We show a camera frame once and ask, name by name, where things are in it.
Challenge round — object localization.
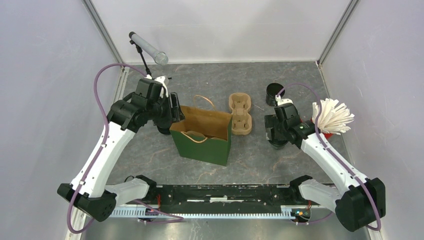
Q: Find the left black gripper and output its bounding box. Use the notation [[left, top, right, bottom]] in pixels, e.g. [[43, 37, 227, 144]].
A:
[[147, 91, 186, 126]]

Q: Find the black paper coffee cup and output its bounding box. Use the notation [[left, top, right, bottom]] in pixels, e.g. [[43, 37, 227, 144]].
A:
[[268, 140, 288, 150]]

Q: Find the green paper bag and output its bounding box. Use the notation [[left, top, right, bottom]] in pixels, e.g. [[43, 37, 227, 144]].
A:
[[169, 94, 233, 166]]

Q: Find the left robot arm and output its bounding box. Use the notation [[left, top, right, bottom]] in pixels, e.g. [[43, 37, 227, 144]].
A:
[[57, 76, 185, 222]]

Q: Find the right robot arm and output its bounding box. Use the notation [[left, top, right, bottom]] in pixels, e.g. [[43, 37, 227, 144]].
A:
[[264, 101, 386, 232]]

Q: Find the stack of black lids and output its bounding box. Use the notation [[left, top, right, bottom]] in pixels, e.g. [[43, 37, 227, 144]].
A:
[[155, 123, 172, 135]]

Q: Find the red mug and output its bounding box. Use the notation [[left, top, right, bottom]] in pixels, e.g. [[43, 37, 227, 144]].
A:
[[319, 132, 333, 140]]

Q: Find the black tripod stand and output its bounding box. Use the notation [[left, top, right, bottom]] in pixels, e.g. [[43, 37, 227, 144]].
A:
[[129, 40, 152, 78]]

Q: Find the cardboard cup carrier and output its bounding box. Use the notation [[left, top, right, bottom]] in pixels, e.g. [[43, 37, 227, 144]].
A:
[[228, 92, 253, 135]]

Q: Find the grey tube on stand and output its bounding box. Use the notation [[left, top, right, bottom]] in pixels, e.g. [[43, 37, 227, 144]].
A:
[[128, 31, 169, 66]]

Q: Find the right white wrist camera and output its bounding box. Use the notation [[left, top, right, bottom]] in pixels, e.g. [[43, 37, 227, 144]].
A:
[[274, 95, 293, 107]]

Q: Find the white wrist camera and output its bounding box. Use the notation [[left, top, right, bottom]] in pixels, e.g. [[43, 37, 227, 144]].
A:
[[145, 74, 169, 98], [274, 95, 293, 107]]

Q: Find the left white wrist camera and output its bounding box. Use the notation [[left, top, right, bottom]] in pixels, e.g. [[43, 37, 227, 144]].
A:
[[145, 74, 169, 98]]

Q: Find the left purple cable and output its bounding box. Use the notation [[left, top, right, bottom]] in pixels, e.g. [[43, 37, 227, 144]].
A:
[[66, 63, 185, 235]]

